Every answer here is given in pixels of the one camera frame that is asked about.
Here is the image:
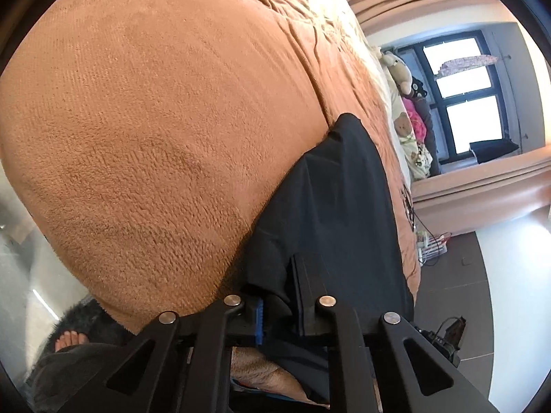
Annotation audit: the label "cream blanket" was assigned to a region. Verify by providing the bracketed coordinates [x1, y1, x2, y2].
[327, 0, 412, 186]

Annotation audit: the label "dark hanging garment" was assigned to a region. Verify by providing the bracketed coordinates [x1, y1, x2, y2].
[469, 140, 519, 164]

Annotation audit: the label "floral hanging garment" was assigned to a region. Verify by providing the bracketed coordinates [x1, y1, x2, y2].
[439, 54, 496, 74]

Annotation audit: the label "grey pillow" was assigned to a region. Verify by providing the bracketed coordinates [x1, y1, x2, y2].
[415, 95, 442, 175]

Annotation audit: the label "orange blanket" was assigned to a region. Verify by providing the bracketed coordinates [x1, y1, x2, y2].
[0, 0, 423, 336]

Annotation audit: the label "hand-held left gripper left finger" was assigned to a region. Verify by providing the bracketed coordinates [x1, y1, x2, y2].
[56, 295, 265, 413]

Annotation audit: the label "black framed window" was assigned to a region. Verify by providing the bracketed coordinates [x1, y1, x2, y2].
[389, 29, 523, 164]

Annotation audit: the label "dark fuzzy rug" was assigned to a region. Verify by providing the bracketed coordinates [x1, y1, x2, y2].
[56, 303, 130, 345]

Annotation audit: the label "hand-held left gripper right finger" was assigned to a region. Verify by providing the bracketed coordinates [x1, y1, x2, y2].
[289, 253, 496, 413]

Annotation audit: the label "person's bare foot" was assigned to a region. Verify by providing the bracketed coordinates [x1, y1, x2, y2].
[55, 330, 89, 353]

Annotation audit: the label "black cable bundle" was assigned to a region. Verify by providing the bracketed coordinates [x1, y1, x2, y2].
[400, 185, 448, 259]

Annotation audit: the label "black pants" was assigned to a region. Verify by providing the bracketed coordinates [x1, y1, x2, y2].
[232, 113, 416, 401]

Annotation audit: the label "bear print quilt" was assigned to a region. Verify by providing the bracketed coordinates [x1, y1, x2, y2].
[392, 95, 433, 179]

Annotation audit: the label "person's leg in grey pants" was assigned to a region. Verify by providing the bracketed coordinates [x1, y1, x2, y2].
[26, 342, 143, 413]

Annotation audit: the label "beige plush toy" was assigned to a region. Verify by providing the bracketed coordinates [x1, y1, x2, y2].
[379, 49, 416, 95]

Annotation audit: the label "pink cloth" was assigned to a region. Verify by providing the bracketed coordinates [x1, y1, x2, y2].
[405, 99, 427, 138]

